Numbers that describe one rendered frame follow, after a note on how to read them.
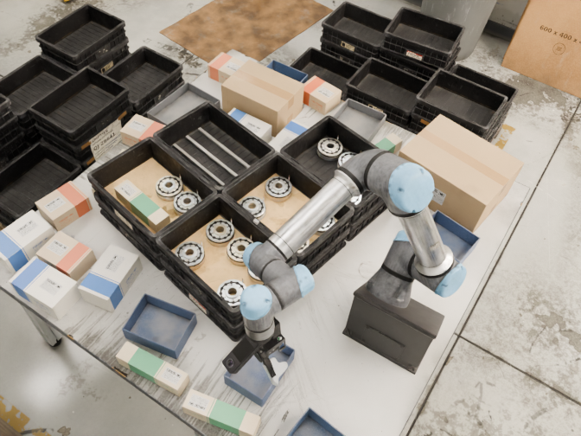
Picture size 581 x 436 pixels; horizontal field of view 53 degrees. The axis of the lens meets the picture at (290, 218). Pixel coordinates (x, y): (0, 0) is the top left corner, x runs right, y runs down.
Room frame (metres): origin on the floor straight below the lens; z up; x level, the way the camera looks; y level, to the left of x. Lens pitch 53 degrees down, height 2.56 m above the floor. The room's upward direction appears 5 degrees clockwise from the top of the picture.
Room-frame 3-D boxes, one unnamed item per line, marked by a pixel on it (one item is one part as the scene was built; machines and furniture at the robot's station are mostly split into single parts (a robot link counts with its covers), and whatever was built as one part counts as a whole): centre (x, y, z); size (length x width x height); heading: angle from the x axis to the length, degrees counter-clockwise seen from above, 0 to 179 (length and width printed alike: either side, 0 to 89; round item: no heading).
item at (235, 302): (0.95, 0.17, 0.86); 0.10 x 0.10 x 0.01
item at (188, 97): (1.95, 0.52, 0.73); 0.27 x 0.20 x 0.05; 147
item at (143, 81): (2.46, 0.89, 0.31); 0.40 x 0.30 x 0.34; 150
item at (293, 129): (1.76, 0.02, 0.75); 0.20 x 0.12 x 0.09; 151
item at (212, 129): (1.56, 0.32, 0.87); 0.40 x 0.30 x 0.11; 50
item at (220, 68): (2.23, 0.36, 0.74); 0.16 x 0.12 x 0.07; 62
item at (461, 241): (1.33, -0.61, 0.74); 0.20 x 0.15 x 0.07; 52
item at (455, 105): (2.35, -0.84, 0.37); 0.40 x 0.30 x 0.45; 60
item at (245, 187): (1.30, 0.01, 0.87); 0.40 x 0.30 x 0.11; 50
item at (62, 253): (1.11, 0.81, 0.74); 0.16 x 0.12 x 0.07; 64
